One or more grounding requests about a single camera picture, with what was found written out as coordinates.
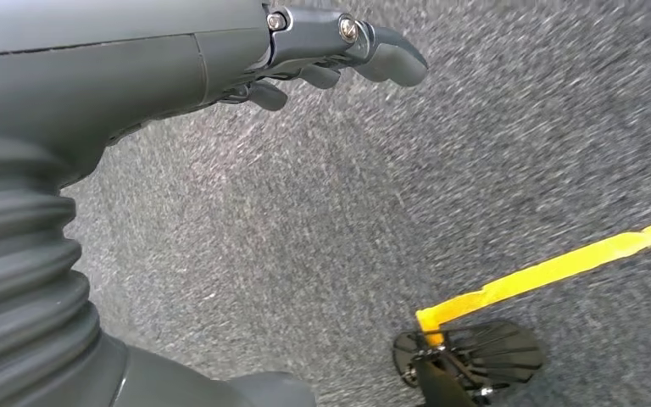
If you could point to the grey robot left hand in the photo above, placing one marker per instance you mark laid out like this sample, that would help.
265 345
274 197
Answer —
106 73

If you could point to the robot left arm sleeve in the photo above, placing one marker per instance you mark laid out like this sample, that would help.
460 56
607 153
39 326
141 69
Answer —
16 269

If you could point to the black robot left foot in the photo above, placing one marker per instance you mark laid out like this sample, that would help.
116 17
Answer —
494 354

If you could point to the yellow floor tape square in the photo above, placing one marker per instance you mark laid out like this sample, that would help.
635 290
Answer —
556 269

